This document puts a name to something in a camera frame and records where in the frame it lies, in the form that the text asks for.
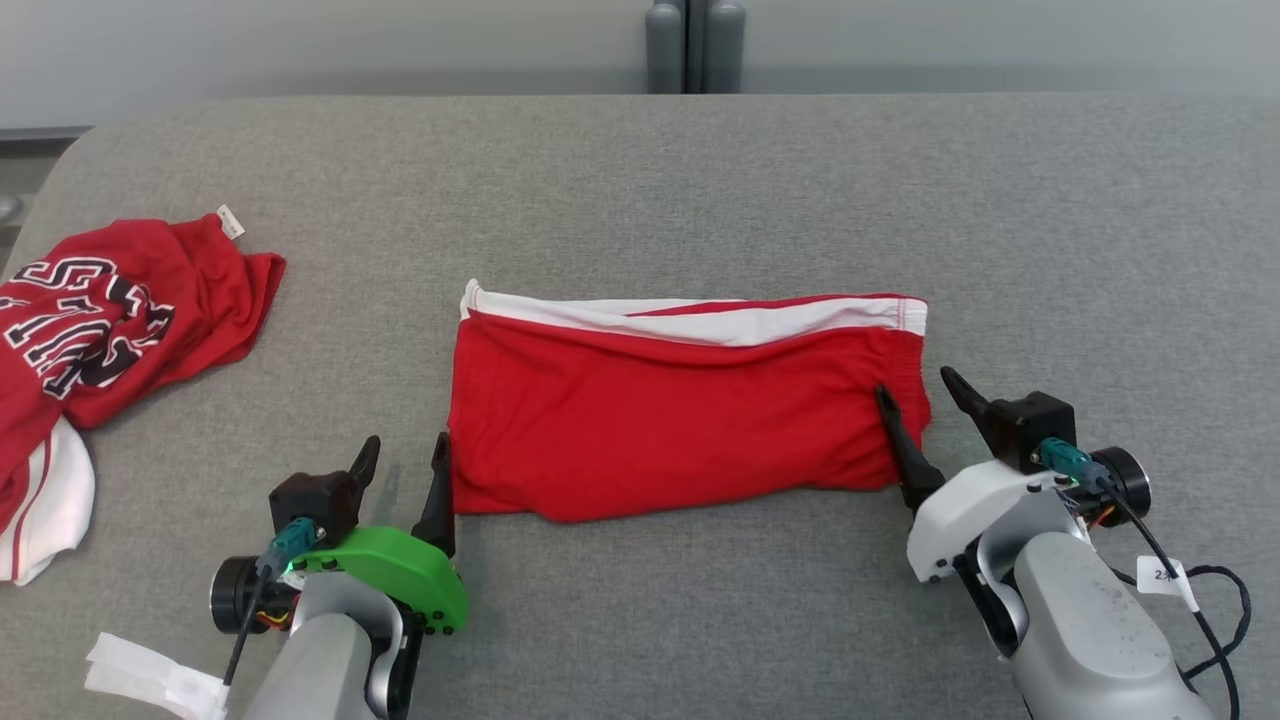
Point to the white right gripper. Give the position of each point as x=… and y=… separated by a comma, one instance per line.
x=960, y=510

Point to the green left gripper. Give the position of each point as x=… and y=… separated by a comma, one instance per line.
x=410, y=575

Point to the red shorts with white band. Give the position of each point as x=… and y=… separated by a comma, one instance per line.
x=680, y=430

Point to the red jersey with lettering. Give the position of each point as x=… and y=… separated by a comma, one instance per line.
x=150, y=300

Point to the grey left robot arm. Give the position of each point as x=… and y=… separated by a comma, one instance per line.
x=320, y=660

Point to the white paper tag crumpled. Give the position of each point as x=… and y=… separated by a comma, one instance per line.
x=150, y=680

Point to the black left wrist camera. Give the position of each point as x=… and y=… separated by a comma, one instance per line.
x=315, y=500

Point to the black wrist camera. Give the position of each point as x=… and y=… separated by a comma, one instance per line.
x=1030, y=425
x=315, y=500

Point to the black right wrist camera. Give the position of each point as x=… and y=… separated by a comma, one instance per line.
x=1030, y=425

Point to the grey partition post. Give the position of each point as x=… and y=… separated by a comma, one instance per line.
x=695, y=45

